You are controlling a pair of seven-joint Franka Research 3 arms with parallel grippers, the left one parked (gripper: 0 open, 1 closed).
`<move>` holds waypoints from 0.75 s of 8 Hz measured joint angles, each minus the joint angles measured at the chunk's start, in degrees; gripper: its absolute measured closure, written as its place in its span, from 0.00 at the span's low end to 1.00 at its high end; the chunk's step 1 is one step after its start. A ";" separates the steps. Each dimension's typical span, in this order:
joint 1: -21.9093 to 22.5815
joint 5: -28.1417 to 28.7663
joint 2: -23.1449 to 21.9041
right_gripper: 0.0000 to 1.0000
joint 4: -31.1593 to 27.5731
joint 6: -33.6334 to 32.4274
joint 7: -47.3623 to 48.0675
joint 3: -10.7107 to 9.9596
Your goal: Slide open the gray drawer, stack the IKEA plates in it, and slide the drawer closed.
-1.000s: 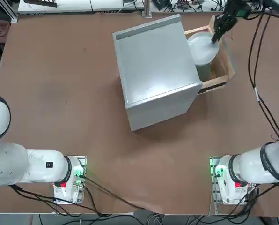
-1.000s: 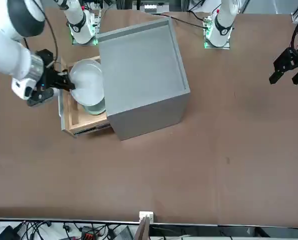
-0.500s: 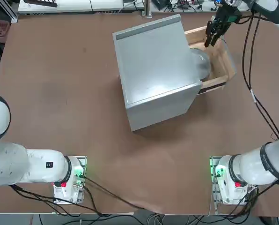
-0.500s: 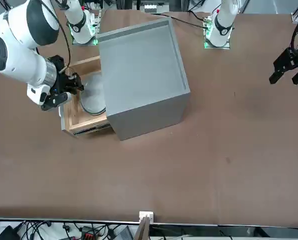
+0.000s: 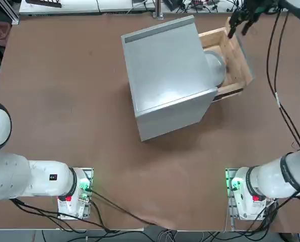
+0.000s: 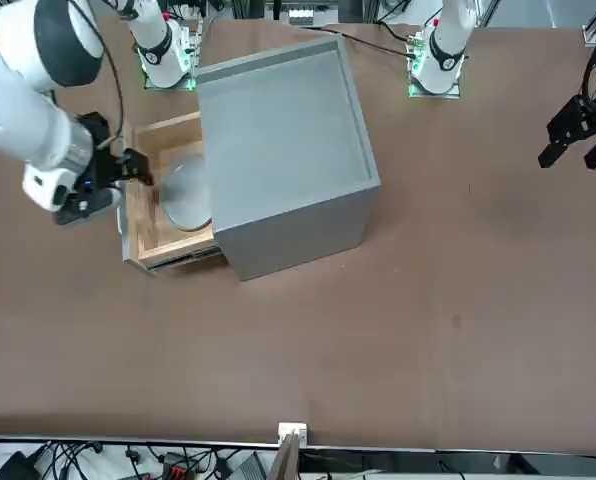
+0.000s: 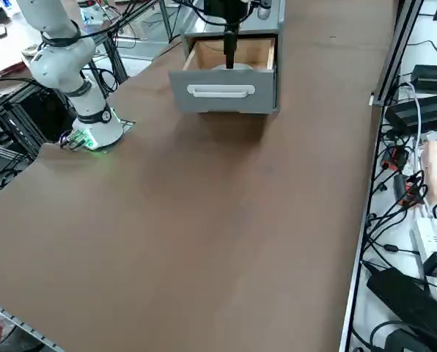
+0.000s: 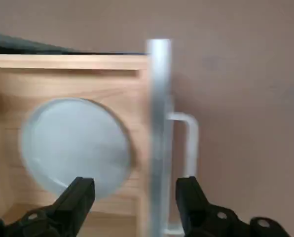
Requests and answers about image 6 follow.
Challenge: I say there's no black cable of left arm base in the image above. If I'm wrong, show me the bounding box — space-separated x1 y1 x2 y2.
327 27 415 59

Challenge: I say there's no small gray box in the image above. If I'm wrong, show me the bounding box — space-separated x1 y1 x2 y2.
287 5 315 26

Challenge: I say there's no vertical mounting post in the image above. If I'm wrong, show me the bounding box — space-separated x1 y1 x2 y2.
270 432 300 480

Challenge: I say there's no gray drawer with white handle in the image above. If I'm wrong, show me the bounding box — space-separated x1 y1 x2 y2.
116 110 220 274

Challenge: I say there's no pale white plate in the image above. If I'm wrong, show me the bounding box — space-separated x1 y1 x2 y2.
156 153 213 232

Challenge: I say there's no black box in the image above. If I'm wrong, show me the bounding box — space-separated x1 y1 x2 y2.
0 451 35 480

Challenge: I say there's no black cable along right arm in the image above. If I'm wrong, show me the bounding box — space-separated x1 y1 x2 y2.
65 0 127 151

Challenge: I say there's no gray steel cabinet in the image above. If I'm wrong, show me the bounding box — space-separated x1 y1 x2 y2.
192 32 383 283

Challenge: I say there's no red and black plug block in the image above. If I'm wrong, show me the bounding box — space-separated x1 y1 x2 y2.
158 451 203 480

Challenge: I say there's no white post base bracket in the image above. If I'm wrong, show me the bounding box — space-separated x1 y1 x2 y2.
277 422 309 446

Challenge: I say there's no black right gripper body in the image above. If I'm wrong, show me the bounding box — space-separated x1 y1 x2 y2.
75 112 130 195

